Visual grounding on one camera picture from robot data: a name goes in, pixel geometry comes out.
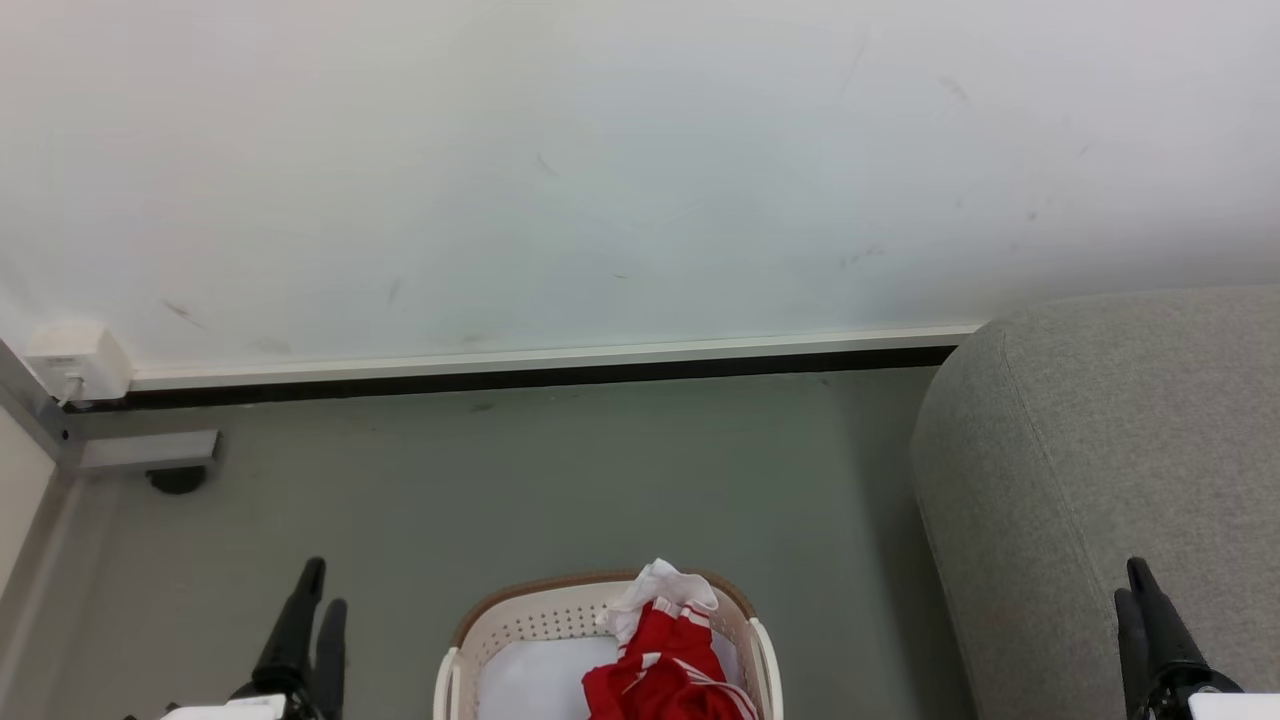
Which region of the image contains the black round foot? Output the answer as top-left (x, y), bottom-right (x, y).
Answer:
top-left (146, 467), bottom-right (209, 497)

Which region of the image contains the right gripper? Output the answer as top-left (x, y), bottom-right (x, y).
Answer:
top-left (1113, 557), bottom-right (1280, 720)

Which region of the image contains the white flat garment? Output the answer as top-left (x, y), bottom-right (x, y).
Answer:
top-left (477, 636), bottom-right (623, 720)

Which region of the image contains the red garment with white stripes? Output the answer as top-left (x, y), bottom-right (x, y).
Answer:
top-left (582, 598), bottom-right (761, 720)

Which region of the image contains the white wall socket box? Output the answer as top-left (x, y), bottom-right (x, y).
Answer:
top-left (22, 321), bottom-right (134, 407)

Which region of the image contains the grey metal bracket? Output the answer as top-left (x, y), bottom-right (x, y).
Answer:
top-left (78, 430), bottom-right (221, 474)

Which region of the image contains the grey metal frame post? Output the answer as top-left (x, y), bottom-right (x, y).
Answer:
top-left (0, 340), bottom-right (83, 473)

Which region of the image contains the white baseboard with black gap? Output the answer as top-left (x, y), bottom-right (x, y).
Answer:
top-left (65, 323), bottom-right (986, 414)

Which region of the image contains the grey fabric sofa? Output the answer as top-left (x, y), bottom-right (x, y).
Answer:
top-left (909, 285), bottom-right (1280, 720)

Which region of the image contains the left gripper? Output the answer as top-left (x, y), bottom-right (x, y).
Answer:
top-left (125, 557), bottom-right (348, 720)

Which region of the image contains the cream plastic laundry basket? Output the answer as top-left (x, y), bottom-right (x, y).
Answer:
top-left (433, 569), bottom-right (784, 720)

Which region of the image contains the white crumpled cloth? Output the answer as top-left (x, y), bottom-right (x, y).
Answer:
top-left (597, 558), bottom-right (720, 646)

